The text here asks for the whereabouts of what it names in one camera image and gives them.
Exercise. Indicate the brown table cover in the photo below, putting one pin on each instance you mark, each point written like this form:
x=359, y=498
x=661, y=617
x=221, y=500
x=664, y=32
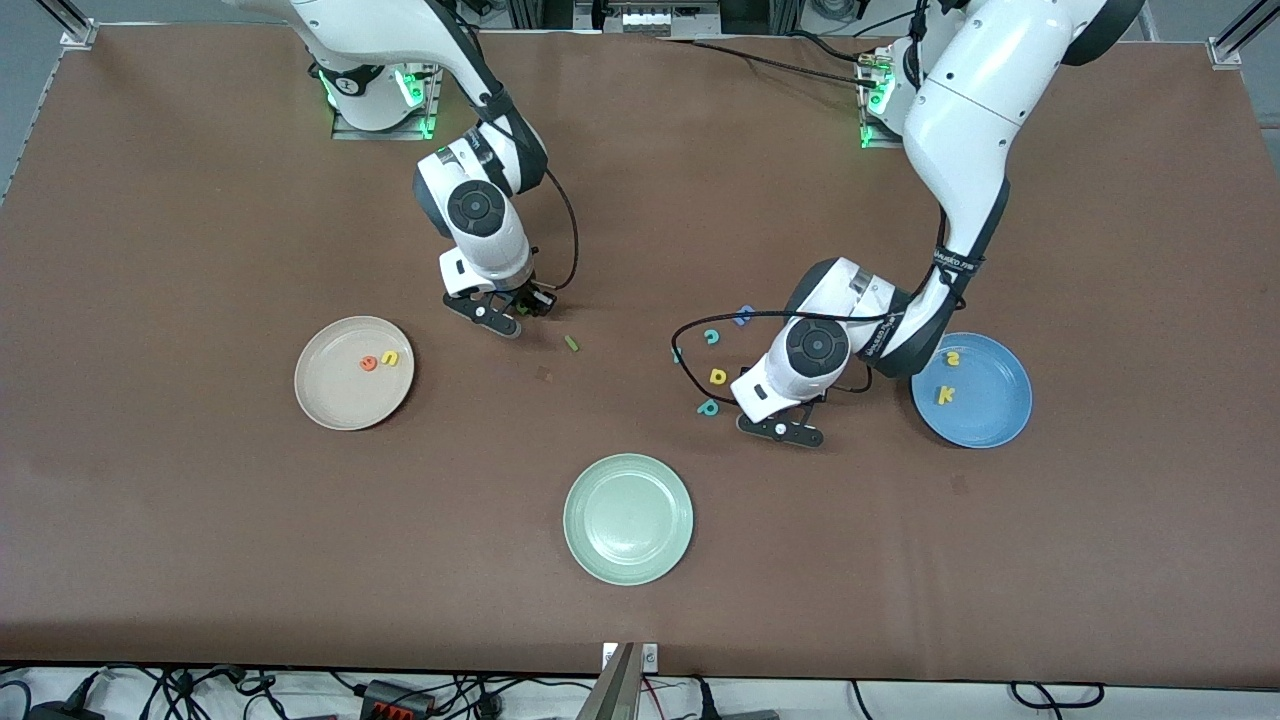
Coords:
x=200, y=550

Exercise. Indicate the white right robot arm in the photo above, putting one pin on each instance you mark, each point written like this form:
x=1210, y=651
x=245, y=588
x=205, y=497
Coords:
x=480, y=240

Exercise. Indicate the blue plate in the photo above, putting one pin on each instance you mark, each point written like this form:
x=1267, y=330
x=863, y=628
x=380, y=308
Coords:
x=985, y=410

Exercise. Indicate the aluminium corner bracket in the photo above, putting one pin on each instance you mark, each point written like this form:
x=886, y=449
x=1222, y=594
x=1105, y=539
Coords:
x=1225, y=52
x=78, y=36

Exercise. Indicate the pale green plate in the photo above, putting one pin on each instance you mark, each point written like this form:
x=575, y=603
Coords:
x=628, y=520

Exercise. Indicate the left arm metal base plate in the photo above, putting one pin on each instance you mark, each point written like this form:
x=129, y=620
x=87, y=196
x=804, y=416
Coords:
x=880, y=143

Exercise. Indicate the grey metal camera post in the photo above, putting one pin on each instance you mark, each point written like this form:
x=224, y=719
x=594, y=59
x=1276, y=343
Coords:
x=618, y=695

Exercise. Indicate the silver connector block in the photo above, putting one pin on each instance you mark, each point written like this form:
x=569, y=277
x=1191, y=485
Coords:
x=670, y=22

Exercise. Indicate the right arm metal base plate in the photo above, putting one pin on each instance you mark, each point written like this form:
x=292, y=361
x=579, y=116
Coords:
x=345, y=133

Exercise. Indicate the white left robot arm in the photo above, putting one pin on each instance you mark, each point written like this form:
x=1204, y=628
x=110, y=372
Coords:
x=960, y=130

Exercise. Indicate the teal letter p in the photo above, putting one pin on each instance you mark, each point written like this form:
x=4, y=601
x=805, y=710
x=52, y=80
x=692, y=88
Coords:
x=709, y=407

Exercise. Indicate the yellow letter k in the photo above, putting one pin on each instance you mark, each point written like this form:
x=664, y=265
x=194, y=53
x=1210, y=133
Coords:
x=944, y=395

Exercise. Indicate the white post mounting bracket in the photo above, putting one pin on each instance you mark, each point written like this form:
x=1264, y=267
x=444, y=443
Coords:
x=650, y=657

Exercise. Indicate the blue letter E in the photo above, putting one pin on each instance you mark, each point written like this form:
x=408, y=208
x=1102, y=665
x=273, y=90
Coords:
x=742, y=319

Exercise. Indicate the beige brown plate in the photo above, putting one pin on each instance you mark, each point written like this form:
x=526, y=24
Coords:
x=340, y=395

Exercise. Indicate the black orange power strip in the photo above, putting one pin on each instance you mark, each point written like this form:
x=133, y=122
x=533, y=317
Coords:
x=395, y=697

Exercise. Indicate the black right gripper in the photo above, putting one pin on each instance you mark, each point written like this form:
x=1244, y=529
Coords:
x=527, y=296

